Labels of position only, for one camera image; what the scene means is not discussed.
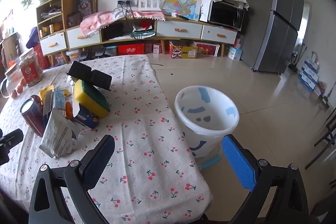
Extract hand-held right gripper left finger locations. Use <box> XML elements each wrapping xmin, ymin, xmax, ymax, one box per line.
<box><xmin>28</xmin><ymin>134</ymin><xmax>116</xmax><ymax>224</ymax></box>

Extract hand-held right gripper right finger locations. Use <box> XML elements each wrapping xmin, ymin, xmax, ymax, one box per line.
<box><xmin>222</xmin><ymin>134</ymin><xmax>311</xmax><ymax>224</ymax></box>

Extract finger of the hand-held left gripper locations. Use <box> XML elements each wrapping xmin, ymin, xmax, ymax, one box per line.
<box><xmin>0</xmin><ymin>129</ymin><xmax>24</xmax><ymax>165</ymax></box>

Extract red soda can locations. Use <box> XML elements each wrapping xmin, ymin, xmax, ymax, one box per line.
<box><xmin>20</xmin><ymin>94</ymin><xmax>46</xmax><ymax>137</ymax></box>

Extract blue snack packet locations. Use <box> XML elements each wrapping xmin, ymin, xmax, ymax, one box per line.
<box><xmin>73</xmin><ymin>105</ymin><xmax>100</xmax><ymax>128</ymax></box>

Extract silver foil bag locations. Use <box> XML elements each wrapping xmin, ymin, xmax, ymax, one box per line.
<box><xmin>39</xmin><ymin>108</ymin><xmax>82</xmax><ymax>159</ymax></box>

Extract yellow plastic packet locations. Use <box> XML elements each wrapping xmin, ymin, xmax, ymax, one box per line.
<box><xmin>39</xmin><ymin>85</ymin><xmax>72</xmax><ymax>104</ymax></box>

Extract yellow green sponge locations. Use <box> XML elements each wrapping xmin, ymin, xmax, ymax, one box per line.
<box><xmin>72</xmin><ymin>79</ymin><xmax>111</xmax><ymax>118</ymax></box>

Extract light blue milk carton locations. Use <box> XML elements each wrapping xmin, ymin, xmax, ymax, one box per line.
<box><xmin>43</xmin><ymin>89</ymin><xmax>71</xmax><ymax>122</ymax></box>

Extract black ribbed plastic piece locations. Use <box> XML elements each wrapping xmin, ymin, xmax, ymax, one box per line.
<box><xmin>68</xmin><ymin>61</ymin><xmax>113</xmax><ymax>92</ymax></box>

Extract light blue plastic piece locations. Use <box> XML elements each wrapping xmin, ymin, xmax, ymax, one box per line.
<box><xmin>201</xmin><ymin>156</ymin><xmax>222</xmax><ymax>169</ymax></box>

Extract glass jug wooden lid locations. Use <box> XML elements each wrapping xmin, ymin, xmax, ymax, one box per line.
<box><xmin>0</xmin><ymin>63</ymin><xmax>28</xmax><ymax>98</ymax></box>

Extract clear jar red label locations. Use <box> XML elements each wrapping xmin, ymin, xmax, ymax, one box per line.
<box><xmin>18</xmin><ymin>48</ymin><xmax>45</xmax><ymax>87</ymax></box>

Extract cherry print tablecloth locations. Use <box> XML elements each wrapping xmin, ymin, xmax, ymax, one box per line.
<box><xmin>0</xmin><ymin>55</ymin><xmax>214</xmax><ymax>224</ymax></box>

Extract red plastic container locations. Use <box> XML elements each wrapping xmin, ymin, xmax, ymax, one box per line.
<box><xmin>33</xmin><ymin>44</ymin><xmax>50</xmax><ymax>69</ymax></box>

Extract brown cardboard box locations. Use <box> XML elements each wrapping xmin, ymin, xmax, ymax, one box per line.
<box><xmin>0</xmin><ymin>32</ymin><xmax>20</xmax><ymax>67</ymax></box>

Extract dark chair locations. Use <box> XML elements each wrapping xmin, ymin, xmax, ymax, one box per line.
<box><xmin>304</xmin><ymin>106</ymin><xmax>336</xmax><ymax>169</ymax></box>

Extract purple plastic item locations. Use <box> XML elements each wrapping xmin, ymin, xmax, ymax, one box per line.
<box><xmin>26</xmin><ymin>27</ymin><xmax>40</xmax><ymax>50</ymax></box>

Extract black devices under cabinet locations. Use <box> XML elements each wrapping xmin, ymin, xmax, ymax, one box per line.
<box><xmin>79</xmin><ymin>49</ymin><xmax>107</xmax><ymax>60</ymax></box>

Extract light blue small box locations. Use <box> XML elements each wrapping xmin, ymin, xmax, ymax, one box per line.
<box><xmin>227</xmin><ymin>46</ymin><xmax>242</xmax><ymax>60</ymax></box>

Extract red cardboard box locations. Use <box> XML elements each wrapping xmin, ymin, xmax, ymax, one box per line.
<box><xmin>117</xmin><ymin>43</ymin><xmax>145</xmax><ymax>55</ymax></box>

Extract stack of blue white boxes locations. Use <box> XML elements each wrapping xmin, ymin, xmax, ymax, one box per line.
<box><xmin>298</xmin><ymin>52</ymin><xmax>321</xmax><ymax>92</ymax></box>

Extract red white printed box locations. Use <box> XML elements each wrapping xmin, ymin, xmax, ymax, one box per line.
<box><xmin>194</xmin><ymin>42</ymin><xmax>219</xmax><ymax>57</ymax></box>

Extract yellow red printed box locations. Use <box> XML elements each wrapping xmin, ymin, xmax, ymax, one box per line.
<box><xmin>169</xmin><ymin>41</ymin><xmax>198</xmax><ymax>60</ymax></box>

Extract pink patterned box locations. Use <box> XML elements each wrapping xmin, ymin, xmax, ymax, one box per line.
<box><xmin>146</xmin><ymin>43</ymin><xmax>162</xmax><ymax>54</ymax></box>

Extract grey refrigerator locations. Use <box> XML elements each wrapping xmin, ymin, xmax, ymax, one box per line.
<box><xmin>240</xmin><ymin>0</ymin><xmax>306</xmax><ymax>74</ymax></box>

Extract pink cloth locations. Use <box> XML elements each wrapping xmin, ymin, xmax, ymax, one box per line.
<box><xmin>79</xmin><ymin>9</ymin><xmax>166</xmax><ymax>37</ymax></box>

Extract wooden shelf unit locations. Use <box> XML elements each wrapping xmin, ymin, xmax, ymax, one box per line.
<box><xmin>35</xmin><ymin>0</ymin><xmax>75</xmax><ymax>56</ymax></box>

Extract wooden cabinet white drawers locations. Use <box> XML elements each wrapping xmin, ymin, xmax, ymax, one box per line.
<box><xmin>66</xmin><ymin>15</ymin><xmax>243</xmax><ymax>57</ymax></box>

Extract black microwave oven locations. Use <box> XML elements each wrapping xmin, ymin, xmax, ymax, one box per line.
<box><xmin>207</xmin><ymin>0</ymin><xmax>245</xmax><ymax>30</ymax></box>

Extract framed picture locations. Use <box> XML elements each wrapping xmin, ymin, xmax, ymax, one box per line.
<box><xmin>73</xmin><ymin>0</ymin><xmax>99</xmax><ymax>22</ymax></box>

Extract white slatted rack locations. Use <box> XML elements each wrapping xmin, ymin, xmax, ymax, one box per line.
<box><xmin>138</xmin><ymin>0</ymin><xmax>162</xmax><ymax>12</ymax></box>

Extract map print bag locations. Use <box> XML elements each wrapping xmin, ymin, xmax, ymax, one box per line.
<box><xmin>161</xmin><ymin>0</ymin><xmax>202</xmax><ymax>21</ymax></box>

